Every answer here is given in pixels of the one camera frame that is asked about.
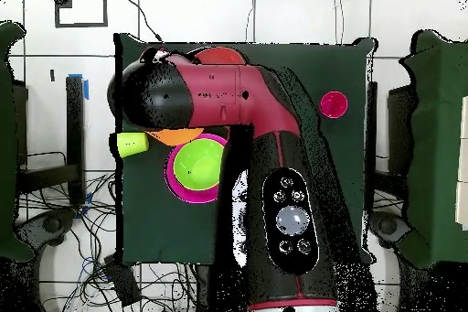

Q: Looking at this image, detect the lime green bowl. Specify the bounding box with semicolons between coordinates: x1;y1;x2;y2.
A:
172;138;225;191

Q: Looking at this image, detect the large pink bowl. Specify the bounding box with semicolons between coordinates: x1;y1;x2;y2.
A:
164;133;229;205

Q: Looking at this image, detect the large orange bowl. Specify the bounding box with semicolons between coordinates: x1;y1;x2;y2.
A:
144;126;205;147

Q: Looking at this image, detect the red-orange bowl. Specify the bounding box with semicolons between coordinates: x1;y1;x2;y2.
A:
193;46;248;66

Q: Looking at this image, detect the dark green tablecloth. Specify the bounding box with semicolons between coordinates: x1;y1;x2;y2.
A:
113;32;378;266

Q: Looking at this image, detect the lime green cup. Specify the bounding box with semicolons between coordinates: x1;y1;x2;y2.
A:
115;131;150;159

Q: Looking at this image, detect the red-pink cup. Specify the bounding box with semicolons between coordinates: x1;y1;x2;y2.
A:
319;91;349;120

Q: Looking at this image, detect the blue tape strip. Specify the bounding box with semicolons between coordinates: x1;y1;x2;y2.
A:
68;72;90;101

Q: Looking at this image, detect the black floor box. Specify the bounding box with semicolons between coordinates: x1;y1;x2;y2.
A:
102;253;143;307

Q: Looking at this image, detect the black chair base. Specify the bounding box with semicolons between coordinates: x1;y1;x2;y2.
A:
368;210;412;251
16;207;78;254

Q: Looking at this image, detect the green cloth side table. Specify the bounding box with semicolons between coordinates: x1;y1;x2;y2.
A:
0;20;35;264
399;29;468;269

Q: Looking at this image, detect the black cable with plug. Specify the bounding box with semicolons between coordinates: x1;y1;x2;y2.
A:
122;0;164;43

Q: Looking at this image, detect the black metal frame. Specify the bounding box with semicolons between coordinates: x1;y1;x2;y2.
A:
14;73;87;207
366;81;416;214

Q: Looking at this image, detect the thin grey cable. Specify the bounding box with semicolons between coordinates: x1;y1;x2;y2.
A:
333;0;345;45

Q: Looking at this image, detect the tangle of cables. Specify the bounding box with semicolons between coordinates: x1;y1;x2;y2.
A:
16;150;198;312

